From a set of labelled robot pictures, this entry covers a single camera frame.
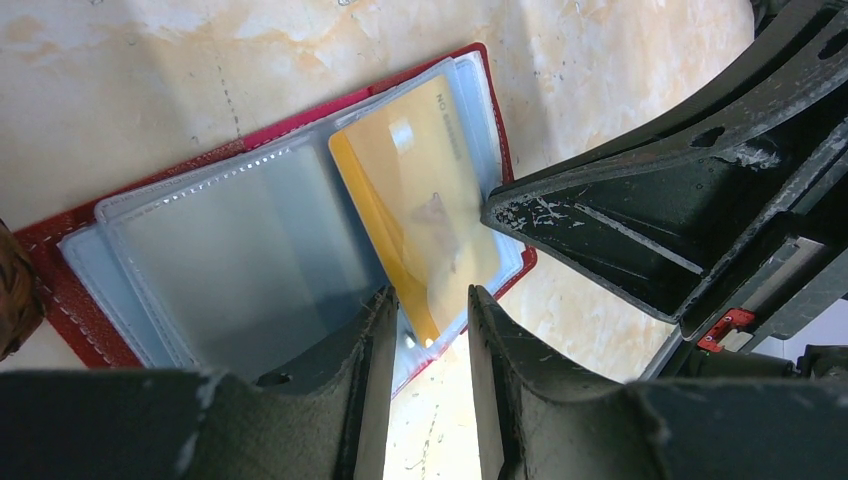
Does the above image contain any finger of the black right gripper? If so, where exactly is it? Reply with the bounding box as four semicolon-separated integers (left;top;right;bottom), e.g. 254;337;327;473
516;0;848;180
482;125;795;323

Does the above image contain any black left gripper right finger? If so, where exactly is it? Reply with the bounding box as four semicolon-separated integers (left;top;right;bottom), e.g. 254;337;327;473
468;286;636;479

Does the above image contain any black floral blanket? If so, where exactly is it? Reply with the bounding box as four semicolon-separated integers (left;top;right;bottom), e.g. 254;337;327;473
750;0;786;36

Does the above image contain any red leather card holder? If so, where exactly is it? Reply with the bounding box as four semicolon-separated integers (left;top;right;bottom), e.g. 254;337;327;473
16;43;513;380

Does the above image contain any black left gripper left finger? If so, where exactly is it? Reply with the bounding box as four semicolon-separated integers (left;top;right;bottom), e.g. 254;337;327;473
218;287;398;479

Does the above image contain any brown wicker basket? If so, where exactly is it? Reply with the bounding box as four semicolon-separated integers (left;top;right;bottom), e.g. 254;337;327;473
1;222;45;360

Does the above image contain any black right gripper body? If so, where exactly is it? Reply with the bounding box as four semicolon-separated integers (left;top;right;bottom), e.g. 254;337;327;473
641;120;847;380

